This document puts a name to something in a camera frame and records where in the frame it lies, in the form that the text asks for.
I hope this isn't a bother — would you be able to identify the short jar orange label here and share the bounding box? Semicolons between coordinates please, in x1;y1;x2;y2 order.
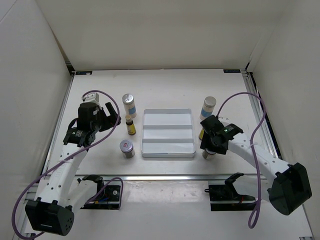
201;149;217;160

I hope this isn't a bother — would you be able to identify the short jar grey lid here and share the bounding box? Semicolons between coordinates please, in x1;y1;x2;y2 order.
119;139;135;159

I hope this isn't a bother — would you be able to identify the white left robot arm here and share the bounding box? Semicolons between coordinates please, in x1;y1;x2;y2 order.
25;102;121;236

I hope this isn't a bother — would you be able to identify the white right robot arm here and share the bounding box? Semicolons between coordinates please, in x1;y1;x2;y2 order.
200;115;312;216

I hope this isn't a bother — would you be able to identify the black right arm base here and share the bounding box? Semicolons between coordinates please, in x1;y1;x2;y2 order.
204;185;256;212

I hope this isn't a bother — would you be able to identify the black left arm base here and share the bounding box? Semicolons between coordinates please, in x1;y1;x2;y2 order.
82;180;124;210

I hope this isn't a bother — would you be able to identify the tall white jar silver lid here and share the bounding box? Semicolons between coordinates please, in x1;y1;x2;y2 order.
122;93;137;119

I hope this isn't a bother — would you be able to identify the small yellow label bottle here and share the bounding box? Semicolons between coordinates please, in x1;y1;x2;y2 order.
125;115;136;136

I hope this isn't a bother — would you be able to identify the tall white jar blue label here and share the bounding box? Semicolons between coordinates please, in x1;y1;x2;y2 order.
199;96;217;120

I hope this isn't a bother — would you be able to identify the white divided tray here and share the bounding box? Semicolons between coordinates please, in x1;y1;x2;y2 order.
141;108;196;159

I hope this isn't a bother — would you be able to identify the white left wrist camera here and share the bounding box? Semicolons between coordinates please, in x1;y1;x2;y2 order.
81;92;102;109

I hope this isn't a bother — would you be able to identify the aluminium frame rail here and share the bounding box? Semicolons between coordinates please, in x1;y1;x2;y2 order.
44;174;266;182

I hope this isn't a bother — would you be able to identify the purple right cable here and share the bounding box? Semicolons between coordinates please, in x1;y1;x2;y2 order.
216;92;268;230

